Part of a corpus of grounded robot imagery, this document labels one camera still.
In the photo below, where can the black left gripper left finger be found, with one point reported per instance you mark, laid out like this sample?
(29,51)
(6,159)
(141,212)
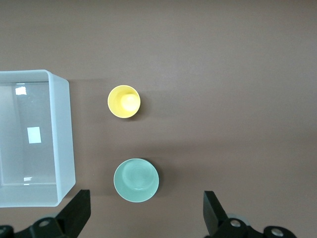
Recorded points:
(74,215)

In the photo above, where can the clear plastic bin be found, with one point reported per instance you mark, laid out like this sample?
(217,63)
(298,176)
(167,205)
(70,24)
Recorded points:
(62,124)

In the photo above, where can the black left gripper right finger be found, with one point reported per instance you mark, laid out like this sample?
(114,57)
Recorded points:
(215,218)

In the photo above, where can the yellow cup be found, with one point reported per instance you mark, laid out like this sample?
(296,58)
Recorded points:
(123,104)

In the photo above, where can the pale green bowl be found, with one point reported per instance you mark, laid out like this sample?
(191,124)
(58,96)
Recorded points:
(136,181)

